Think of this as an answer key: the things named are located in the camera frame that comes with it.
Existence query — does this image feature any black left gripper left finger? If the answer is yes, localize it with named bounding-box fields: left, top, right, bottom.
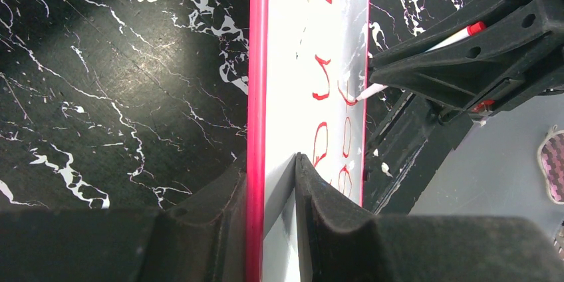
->
left=1, top=156, right=247, bottom=281

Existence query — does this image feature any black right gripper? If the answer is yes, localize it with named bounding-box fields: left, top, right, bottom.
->
left=370, top=0, right=563, bottom=124

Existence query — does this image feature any pink framed whiteboard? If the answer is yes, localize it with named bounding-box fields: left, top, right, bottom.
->
left=245, top=0, right=369, bottom=281

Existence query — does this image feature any white red marker pen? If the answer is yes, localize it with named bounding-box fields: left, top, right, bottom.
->
left=354, top=21, right=487, bottom=103

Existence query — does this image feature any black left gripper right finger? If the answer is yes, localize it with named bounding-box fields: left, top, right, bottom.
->
left=295, top=154, right=563, bottom=281

